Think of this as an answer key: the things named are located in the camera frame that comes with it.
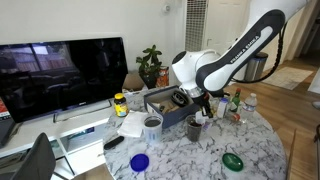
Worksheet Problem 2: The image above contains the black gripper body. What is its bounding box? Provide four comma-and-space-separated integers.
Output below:
193, 92, 211, 112

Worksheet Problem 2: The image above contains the clear measuring cup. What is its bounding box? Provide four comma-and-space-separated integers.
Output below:
195, 111, 208, 125

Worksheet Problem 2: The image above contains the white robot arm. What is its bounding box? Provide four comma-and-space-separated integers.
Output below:
172, 0, 310, 118

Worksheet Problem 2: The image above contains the clear cup with dark contents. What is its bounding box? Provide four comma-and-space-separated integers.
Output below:
186, 115, 202, 142

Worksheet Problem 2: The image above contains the white bottle blue cap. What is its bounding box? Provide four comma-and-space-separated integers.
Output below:
217, 98, 228, 118

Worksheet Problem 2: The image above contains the red cap sauce bottle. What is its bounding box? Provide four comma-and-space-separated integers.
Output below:
228, 113, 240, 121

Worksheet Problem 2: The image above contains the green glass bottle red cap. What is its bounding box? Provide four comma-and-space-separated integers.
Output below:
230, 88, 241, 112

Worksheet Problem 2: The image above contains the dark blue cardboard box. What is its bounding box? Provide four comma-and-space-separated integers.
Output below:
144, 86, 199, 128

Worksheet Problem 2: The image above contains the clear water bottle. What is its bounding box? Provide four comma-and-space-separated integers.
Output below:
241, 93, 257, 122

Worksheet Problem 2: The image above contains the white plastic tub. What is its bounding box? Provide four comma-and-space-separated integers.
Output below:
143, 115, 162, 144

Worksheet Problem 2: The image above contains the green round lid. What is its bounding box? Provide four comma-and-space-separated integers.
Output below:
222, 153, 244, 172

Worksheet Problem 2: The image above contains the steel trash can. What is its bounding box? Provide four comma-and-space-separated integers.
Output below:
244, 52, 268, 81

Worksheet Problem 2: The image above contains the potted green plant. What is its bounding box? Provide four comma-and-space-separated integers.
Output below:
136, 45, 162, 89

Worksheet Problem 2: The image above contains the white paper napkin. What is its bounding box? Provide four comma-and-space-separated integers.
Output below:
117, 111, 147, 138

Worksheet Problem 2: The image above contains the yellow lid vitamin jar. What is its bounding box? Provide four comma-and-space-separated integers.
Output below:
114, 93, 129, 117

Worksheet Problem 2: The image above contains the blue round lid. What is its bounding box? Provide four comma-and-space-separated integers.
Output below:
130, 153, 149, 172

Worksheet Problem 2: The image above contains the black remote control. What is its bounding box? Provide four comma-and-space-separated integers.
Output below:
104, 136, 124, 150

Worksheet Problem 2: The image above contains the white tv stand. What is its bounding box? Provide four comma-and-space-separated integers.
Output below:
0, 100, 114, 179

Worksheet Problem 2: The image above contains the black flat screen television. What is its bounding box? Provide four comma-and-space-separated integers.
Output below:
0, 37, 128, 123

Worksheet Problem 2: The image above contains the dark office chair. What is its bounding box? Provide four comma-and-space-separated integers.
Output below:
10, 133, 56, 180

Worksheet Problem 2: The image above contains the black cable bundle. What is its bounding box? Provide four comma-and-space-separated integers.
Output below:
233, 23, 289, 84

